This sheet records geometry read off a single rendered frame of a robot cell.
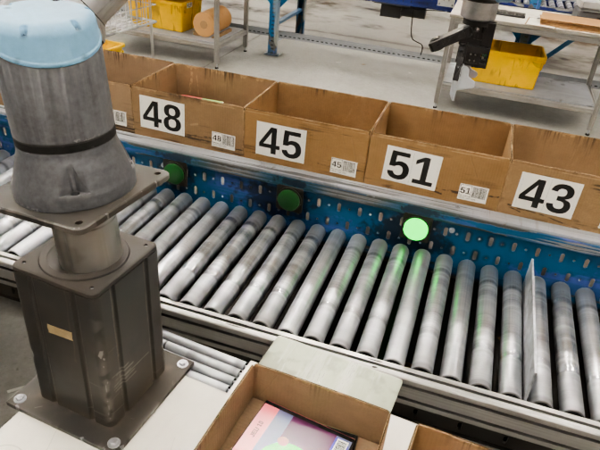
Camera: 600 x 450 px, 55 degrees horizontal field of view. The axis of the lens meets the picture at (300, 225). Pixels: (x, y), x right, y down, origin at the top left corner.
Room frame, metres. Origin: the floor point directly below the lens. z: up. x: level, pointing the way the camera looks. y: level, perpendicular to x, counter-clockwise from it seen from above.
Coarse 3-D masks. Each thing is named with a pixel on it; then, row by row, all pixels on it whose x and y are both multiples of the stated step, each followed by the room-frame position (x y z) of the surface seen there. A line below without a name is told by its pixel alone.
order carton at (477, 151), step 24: (384, 120) 1.77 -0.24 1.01; (408, 120) 1.82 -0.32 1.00; (432, 120) 1.80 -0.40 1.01; (456, 120) 1.78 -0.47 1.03; (480, 120) 1.76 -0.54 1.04; (384, 144) 1.55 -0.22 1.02; (408, 144) 1.53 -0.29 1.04; (432, 144) 1.52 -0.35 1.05; (456, 144) 1.78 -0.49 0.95; (480, 144) 1.76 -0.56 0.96; (504, 144) 1.74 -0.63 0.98; (456, 168) 1.49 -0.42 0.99; (480, 168) 1.48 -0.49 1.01; (504, 168) 1.46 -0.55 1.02; (408, 192) 1.53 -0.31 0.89; (432, 192) 1.51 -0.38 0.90; (456, 192) 1.49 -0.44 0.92
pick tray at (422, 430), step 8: (416, 432) 0.71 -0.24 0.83; (424, 432) 0.70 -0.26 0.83; (432, 432) 0.70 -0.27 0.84; (440, 432) 0.70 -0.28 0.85; (416, 440) 0.71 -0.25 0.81; (424, 440) 0.70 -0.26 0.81; (432, 440) 0.70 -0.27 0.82; (440, 440) 0.69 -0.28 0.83; (448, 440) 0.69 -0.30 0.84; (456, 440) 0.69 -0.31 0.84; (464, 440) 0.68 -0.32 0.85; (408, 448) 0.65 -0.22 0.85; (416, 448) 0.71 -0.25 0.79; (424, 448) 0.70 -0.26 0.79; (432, 448) 0.70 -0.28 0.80; (440, 448) 0.69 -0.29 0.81; (448, 448) 0.69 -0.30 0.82; (456, 448) 0.68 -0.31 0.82; (464, 448) 0.68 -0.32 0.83; (472, 448) 0.67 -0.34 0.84; (480, 448) 0.67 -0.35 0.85; (488, 448) 0.67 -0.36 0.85
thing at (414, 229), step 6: (408, 222) 1.45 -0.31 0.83; (414, 222) 1.44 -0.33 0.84; (420, 222) 1.44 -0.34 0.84; (408, 228) 1.44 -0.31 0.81; (414, 228) 1.44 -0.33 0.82; (420, 228) 1.44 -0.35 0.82; (426, 228) 1.43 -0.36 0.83; (408, 234) 1.44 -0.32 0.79; (414, 234) 1.44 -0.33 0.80; (420, 234) 1.43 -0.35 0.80; (426, 234) 1.43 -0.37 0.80
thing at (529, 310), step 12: (528, 276) 1.31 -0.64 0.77; (528, 288) 1.26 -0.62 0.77; (528, 300) 1.21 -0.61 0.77; (528, 312) 1.16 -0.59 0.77; (528, 324) 1.11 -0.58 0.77; (528, 336) 1.07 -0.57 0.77; (528, 348) 1.03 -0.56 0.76; (528, 360) 0.99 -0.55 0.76; (528, 372) 0.95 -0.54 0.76; (528, 384) 0.92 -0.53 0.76
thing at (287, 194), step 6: (282, 192) 1.55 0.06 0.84; (288, 192) 1.55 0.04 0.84; (294, 192) 1.55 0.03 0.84; (282, 198) 1.55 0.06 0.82; (288, 198) 1.54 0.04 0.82; (294, 198) 1.54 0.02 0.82; (282, 204) 1.55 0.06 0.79; (288, 204) 1.54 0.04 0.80; (294, 204) 1.54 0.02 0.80; (288, 210) 1.55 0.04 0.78
